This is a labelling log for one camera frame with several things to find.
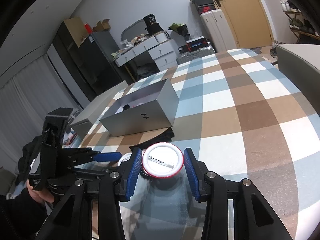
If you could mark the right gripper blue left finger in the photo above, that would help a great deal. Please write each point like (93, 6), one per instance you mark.
(71, 217)

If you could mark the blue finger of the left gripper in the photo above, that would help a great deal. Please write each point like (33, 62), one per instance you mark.
(79, 156)
(90, 174)

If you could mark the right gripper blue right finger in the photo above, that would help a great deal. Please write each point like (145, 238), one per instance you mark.
(254, 217)

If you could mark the white red-rimmed pin badge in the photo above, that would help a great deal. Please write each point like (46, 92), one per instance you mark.
(162, 160)

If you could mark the person's left hand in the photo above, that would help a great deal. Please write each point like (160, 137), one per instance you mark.
(40, 196)

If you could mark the silver open box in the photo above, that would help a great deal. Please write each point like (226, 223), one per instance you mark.
(152, 107)

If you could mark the dark grey fridge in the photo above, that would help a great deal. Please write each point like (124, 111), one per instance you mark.
(100, 69)

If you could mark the plaid checkered tablecloth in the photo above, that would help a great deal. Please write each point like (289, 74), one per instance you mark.
(244, 119)

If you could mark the white drawer desk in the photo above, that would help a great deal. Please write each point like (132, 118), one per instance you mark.
(163, 53)

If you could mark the silver aluminium suitcase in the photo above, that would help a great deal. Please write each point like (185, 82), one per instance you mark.
(189, 56)

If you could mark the green black flower bouquet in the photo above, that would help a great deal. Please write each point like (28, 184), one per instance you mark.
(180, 29)

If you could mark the black red shoe box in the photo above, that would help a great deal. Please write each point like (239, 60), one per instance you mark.
(194, 44)

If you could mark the grey right nightstand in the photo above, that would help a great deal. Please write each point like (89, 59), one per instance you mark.
(300, 64)

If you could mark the white upright suitcase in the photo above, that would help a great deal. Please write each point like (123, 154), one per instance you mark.
(218, 28)

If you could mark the stacked shoe boxes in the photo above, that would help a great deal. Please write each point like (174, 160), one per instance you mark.
(203, 6)

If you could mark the wooden shoe rack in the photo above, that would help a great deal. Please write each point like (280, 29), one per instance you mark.
(301, 28)

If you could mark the wooden door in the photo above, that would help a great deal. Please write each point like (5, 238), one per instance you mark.
(248, 22)

